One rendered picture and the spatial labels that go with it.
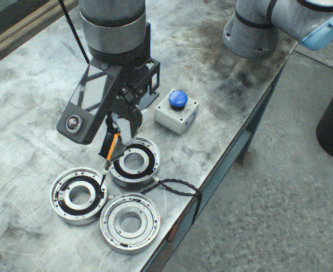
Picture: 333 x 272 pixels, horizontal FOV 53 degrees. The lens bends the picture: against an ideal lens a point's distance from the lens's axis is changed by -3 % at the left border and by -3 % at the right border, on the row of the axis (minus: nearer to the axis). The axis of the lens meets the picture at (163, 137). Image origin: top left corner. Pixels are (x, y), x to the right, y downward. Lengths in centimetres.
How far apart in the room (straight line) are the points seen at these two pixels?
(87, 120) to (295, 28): 53
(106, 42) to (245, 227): 126
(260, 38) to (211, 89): 19
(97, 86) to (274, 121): 153
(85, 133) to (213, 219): 116
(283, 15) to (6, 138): 66
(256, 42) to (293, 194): 94
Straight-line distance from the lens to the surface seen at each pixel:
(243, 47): 92
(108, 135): 56
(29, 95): 86
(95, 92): 43
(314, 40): 79
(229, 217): 155
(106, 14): 38
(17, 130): 80
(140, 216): 62
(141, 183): 65
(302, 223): 164
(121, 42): 40
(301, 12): 78
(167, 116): 72
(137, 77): 47
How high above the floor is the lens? 141
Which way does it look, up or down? 56 degrees down
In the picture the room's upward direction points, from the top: 4 degrees clockwise
